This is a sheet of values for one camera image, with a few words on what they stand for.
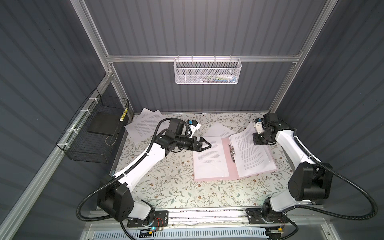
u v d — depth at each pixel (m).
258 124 0.81
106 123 0.75
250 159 0.87
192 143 0.66
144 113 1.21
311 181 0.44
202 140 0.66
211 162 0.94
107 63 0.89
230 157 0.95
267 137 0.73
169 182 0.86
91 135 0.73
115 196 0.40
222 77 0.92
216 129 1.13
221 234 0.77
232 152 0.95
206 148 0.68
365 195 0.36
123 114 0.81
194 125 0.69
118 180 0.42
